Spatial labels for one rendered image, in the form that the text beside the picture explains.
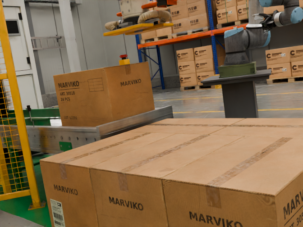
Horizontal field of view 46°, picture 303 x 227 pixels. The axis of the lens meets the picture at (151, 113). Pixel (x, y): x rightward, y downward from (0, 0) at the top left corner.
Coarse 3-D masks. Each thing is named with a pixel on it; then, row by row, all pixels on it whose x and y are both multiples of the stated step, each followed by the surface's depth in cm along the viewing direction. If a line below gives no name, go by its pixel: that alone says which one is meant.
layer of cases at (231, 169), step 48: (96, 144) 192; (144, 144) 176; (192, 144) 162; (240, 144) 150; (288, 144) 139; (48, 192) 175; (96, 192) 148; (144, 192) 128; (192, 192) 113; (240, 192) 101; (288, 192) 100
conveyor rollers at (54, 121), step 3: (24, 117) 393; (27, 117) 394; (33, 117) 381; (36, 117) 375; (39, 117) 375; (42, 117) 369; (45, 117) 362; (48, 117) 363; (51, 117) 356; (54, 117) 358; (57, 117) 350; (51, 120) 327; (54, 120) 327; (57, 120) 321; (60, 120) 322; (51, 123) 305; (54, 123) 307; (57, 123) 299; (60, 123) 301
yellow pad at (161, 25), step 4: (156, 24) 220; (160, 24) 216; (164, 24) 215; (168, 24) 218; (172, 24) 220; (148, 28) 223; (152, 28) 221; (156, 28) 222; (160, 28) 226; (128, 32) 235; (132, 32) 232; (140, 32) 234; (144, 32) 238
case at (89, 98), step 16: (128, 64) 236; (144, 64) 247; (64, 80) 253; (80, 80) 240; (96, 80) 229; (112, 80) 226; (128, 80) 235; (144, 80) 246; (64, 96) 257; (80, 96) 244; (96, 96) 232; (112, 96) 225; (128, 96) 235; (144, 96) 246; (64, 112) 261; (80, 112) 248; (96, 112) 235; (112, 112) 225; (128, 112) 235; (144, 112) 246
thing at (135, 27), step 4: (136, 24) 205; (140, 24) 201; (144, 24) 202; (148, 24) 204; (152, 24) 207; (120, 28) 214; (124, 28) 210; (128, 28) 208; (132, 28) 206; (136, 28) 205; (140, 28) 208; (144, 28) 212; (108, 32) 220; (112, 32) 217; (116, 32) 215; (120, 32) 215; (124, 32) 219
